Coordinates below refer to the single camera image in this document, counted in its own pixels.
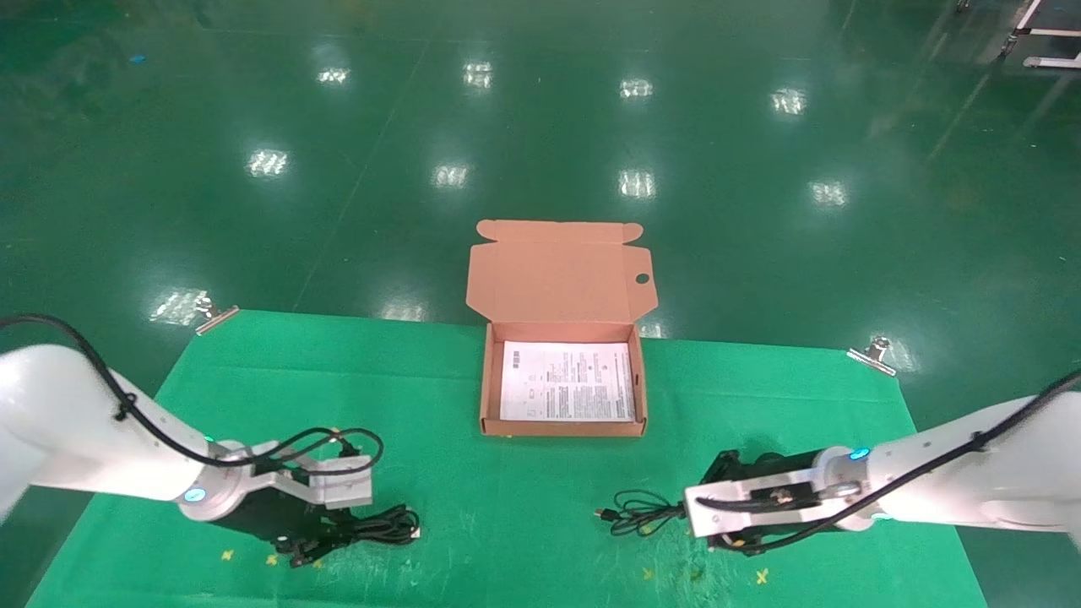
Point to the green table cloth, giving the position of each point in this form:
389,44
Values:
524,507

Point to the left wrist silver camera mount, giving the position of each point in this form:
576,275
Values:
342,490

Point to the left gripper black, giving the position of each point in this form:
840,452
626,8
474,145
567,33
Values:
270,515

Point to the brown cardboard mailer box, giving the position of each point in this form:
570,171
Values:
562,279

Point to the silver metal clip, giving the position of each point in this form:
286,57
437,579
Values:
215,319
871,358

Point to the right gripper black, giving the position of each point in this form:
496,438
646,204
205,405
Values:
790,467

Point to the white metal frame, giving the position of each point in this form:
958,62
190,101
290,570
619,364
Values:
1047,34

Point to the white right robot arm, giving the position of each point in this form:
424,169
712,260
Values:
996,473

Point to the white printed instruction sheet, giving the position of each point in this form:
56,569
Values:
566,384

